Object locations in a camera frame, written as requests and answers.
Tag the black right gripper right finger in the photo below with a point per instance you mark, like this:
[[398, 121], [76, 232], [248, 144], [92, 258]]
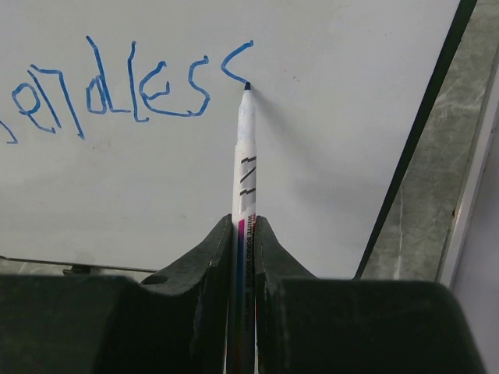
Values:
[[306, 324]]

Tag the white whiteboard marker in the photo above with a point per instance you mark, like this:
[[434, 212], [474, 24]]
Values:
[[241, 333]]

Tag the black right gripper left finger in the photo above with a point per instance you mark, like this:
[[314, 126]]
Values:
[[174, 321]]

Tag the white whiteboard with black frame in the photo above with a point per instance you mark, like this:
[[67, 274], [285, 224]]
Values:
[[118, 121]]

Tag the aluminium rail frame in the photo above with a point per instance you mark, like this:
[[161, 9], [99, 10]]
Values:
[[477, 162]]

